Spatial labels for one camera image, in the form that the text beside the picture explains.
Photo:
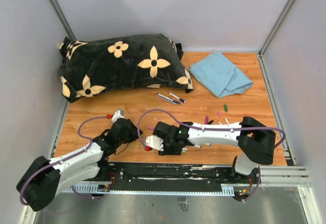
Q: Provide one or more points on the clear cap grey pen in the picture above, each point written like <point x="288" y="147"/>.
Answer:
<point x="166" y="100"/>

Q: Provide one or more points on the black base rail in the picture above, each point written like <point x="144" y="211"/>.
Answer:
<point x="164" y="177"/>

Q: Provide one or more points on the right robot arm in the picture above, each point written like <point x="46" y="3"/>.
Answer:
<point x="256" y="141"/>

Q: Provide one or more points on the light blue folded cloth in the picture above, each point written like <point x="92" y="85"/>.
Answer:
<point x="220" y="76"/>

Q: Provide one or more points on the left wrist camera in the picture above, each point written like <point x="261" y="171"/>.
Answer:
<point x="117" y="115"/>

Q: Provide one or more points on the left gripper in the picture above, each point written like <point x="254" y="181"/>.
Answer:
<point x="134" y="135"/>

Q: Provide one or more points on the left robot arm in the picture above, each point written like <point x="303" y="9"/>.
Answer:
<point x="46" y="178"/>

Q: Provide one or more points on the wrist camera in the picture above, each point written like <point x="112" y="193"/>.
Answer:
<point x="117" y="115"/>
<point x="154" y="142"/>

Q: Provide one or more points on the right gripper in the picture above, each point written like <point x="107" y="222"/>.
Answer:
<point x="165" y="152"/>

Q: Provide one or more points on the dark blue cap marker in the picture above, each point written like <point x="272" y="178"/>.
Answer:
<point x="175" y="96"/>

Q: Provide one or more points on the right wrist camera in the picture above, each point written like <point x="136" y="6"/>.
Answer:
<point x="154" y="142"/>

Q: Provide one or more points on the black floral pillow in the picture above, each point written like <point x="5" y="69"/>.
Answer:
<point x="90" y="68"/>

